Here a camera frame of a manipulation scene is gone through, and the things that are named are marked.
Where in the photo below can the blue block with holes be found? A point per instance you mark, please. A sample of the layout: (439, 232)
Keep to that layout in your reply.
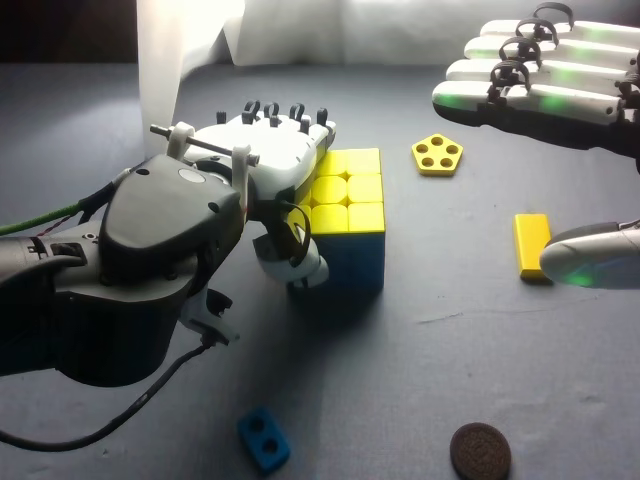
(265, 442)

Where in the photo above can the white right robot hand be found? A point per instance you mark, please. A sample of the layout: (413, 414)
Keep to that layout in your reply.
(575, 65)

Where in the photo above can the multicoloured puzzle cube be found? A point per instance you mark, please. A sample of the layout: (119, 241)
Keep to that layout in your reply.
(350, 200)

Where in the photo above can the grey table cloth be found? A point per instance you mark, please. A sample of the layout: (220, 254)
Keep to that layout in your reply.
(450, 350)

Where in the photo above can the dark brown sandwich cookie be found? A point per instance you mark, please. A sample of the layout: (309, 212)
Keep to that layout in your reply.
(480, 450)

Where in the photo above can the yellow rectangular block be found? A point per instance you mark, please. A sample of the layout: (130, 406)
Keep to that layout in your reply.
(531, 245)

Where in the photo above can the yellow pentagon block with holes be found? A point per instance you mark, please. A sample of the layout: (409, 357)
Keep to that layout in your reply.
(438, 167)

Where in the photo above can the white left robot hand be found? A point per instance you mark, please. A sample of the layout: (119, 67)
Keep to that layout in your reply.
(280, 145)

